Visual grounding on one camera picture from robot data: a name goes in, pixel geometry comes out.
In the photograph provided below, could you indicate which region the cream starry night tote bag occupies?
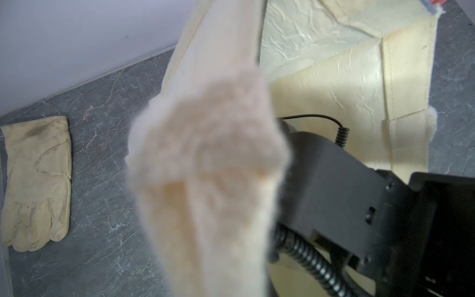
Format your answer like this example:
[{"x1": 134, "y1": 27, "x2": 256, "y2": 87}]
[{"x1": 125, "y1": 1, "x2": 443, "y2": 297}]

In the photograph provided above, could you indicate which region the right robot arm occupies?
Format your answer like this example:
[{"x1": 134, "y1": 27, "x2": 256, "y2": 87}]
[{"x1": 273, "y1": 121, "x2": 475, "y2": 297}]

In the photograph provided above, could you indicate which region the beige work glove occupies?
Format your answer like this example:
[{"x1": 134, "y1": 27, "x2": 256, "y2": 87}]
[{"x1": 1, "y1": 116, "x2": 72, "y2": 252}]

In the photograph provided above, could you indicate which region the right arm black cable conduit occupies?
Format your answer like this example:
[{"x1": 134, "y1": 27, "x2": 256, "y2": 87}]
[{"x1": 270, "y1": 222, "x2": 357, "y2": 297}]

